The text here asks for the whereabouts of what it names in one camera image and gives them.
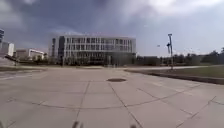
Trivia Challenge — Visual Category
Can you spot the lamp pole with sign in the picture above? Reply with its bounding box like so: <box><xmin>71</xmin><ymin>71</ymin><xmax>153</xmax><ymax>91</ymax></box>
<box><xmin>166</xmin><ymin>33</ymin><xmax>175</xmax><ymax>71</ymax></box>

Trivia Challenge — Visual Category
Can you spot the dark kerb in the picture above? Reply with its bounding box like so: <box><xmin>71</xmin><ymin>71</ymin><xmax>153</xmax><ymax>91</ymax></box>
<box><xmin>125</xmin><ymin>69</ymin><xmax>224</xmax><ymax>86</ymax></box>

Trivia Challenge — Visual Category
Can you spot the wide pale building, glass front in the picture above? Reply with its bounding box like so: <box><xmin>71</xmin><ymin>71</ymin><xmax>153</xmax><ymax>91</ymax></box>
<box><xmin>48</xmin><ymin>34</ymin><xmax>138</xmax><ymax>66</ymax></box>

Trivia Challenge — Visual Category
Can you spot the grass field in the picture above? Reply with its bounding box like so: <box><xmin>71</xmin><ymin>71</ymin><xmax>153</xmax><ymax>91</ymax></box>
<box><xmin>125</xmin><ymin>64</ymin><xmax>224</xmax><ymax>80</ymax></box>

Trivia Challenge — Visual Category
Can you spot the grey stone slab plaza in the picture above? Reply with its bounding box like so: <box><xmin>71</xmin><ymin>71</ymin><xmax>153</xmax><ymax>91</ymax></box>
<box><xmin>0</xmin><ymin>66</ymin><xmax>224</xmax><ymax>128</ymax></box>

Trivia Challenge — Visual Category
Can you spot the row of trees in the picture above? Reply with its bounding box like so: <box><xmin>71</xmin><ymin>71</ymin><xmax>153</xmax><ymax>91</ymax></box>
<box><xmin>135</xmin><ymin>47</ymin><xmax>224</xmax><ymax>67</ymax></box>

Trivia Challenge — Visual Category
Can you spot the white building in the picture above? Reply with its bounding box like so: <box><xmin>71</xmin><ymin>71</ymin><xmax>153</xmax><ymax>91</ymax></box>
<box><xmin>0</xmin><ymin>41</ymin><xmax>16</xmax><ymax>58</ymax></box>

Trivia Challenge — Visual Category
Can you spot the low pale building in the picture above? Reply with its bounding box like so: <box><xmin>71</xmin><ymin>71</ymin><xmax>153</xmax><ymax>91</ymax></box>
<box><xmin>14</xmin><ymin>48</ymin><xmax>46</xmax><ymax>62</ymax></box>

